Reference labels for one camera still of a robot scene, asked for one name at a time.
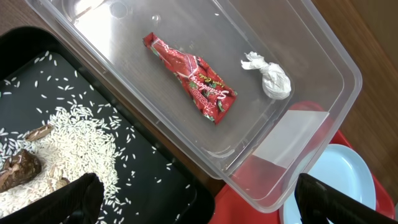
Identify red plastic tray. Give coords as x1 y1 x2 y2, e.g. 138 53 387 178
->
208 101 396 224

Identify black waste tray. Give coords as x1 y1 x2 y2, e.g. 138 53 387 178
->
1 27 215 223

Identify rice and food scraps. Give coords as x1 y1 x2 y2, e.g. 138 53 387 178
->
0 51 192 224

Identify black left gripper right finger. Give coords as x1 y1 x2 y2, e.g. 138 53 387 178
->
294 173 397 224

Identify white tissue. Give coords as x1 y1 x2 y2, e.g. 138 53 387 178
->
241 52 292 100

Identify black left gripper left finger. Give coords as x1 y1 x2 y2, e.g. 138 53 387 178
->
1 173 104 224

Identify clear plastic bin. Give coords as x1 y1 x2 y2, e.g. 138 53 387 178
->
29 0 362 213

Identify red snack wrapper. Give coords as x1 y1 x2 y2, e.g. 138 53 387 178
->
143 32 238 124

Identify light blue plate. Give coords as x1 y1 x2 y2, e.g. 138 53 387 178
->
279 143 377 224

